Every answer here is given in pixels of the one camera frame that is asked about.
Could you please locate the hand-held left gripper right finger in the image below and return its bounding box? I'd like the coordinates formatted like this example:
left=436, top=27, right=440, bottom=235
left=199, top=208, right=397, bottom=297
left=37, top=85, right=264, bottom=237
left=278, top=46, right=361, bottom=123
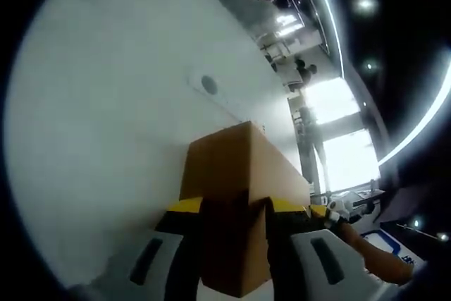
left=263, top=197, right=374, bottom=301

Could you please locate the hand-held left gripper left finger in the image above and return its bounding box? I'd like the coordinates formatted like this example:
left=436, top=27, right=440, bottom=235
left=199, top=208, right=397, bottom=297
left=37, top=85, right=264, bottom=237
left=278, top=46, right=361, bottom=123
left=127, top=197, right=205, bottom=290

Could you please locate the brown cardboard shoe box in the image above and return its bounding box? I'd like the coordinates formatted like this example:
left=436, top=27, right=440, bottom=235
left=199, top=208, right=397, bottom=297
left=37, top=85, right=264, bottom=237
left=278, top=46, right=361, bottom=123
left=178, top=121, right=311, bottom=299

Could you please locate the round grey table socket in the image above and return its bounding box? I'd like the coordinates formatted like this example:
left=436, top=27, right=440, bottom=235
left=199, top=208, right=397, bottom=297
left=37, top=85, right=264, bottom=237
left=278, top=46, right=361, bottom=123
left=186, top=70, right=221, bottom=98

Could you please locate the blue framed wall poster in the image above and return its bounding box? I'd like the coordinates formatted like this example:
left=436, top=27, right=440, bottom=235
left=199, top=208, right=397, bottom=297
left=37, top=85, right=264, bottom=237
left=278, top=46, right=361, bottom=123
left=359, top=227, right=429, bottom=276

